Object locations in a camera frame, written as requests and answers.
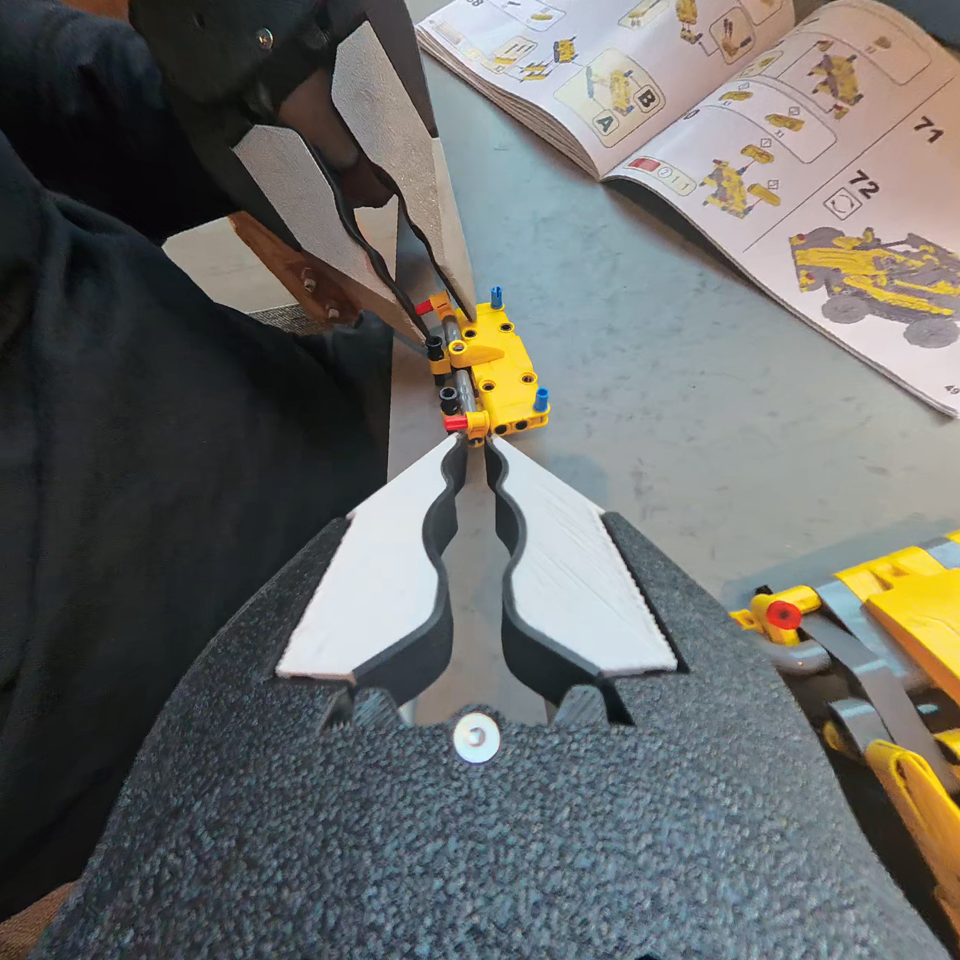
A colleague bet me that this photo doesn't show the person's left forearm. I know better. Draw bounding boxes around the person's left forearm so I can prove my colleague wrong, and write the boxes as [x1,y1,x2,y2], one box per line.
[0,0,241,241]

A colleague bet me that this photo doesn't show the small yellow brick assembly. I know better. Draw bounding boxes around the small yellow brick assembly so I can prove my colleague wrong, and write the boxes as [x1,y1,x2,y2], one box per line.
[414,286,551,447]

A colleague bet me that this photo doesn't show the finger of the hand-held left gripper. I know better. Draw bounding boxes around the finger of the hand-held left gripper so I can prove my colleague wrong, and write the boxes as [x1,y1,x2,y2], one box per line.
[232,123,430,346]
[332,18,479,324]

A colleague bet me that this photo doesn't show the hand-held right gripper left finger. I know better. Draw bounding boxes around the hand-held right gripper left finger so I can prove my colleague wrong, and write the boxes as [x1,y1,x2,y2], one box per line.
[276,433,466,706]

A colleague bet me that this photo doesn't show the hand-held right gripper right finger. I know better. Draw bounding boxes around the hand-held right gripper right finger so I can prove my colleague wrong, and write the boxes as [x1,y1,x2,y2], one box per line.
[483,435,680,702]

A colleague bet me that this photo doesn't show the yellow brick vehicle model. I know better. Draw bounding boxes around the yellow brick vehicle model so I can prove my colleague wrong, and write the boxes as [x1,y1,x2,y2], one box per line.
[729,528,960,931]

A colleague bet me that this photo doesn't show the person's dark clothing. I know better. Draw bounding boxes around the person's dark clothing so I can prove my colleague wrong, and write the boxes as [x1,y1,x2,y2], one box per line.
[0,127,395,924]

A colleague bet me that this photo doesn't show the instruction booklet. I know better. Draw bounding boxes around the instruction booklet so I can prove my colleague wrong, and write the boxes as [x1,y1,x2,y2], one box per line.
[416,0,960,417]

